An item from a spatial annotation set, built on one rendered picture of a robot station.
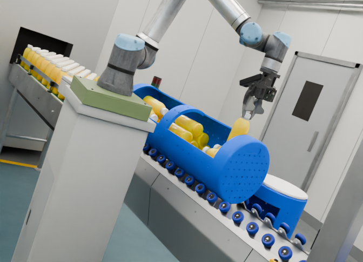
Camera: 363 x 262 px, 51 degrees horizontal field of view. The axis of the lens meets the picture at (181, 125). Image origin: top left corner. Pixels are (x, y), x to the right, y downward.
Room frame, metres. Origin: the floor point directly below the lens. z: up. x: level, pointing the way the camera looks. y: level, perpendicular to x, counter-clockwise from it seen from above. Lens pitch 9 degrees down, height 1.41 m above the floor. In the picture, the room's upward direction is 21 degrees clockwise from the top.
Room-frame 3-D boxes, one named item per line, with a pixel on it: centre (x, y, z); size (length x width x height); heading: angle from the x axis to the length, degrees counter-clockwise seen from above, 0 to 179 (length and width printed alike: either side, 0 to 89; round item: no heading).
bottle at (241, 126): (1.60, -0.23, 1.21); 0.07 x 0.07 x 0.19
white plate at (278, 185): (1.84, -0.55, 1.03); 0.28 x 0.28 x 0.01
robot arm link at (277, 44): (1.58, -0.25, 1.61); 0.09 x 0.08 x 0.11; 77
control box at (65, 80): (2.18, 0.65, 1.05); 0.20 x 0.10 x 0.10; 41
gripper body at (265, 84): (1.58, -0.25, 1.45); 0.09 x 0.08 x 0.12; 41
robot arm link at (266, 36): (1.59, -0.15, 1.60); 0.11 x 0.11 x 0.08; 77
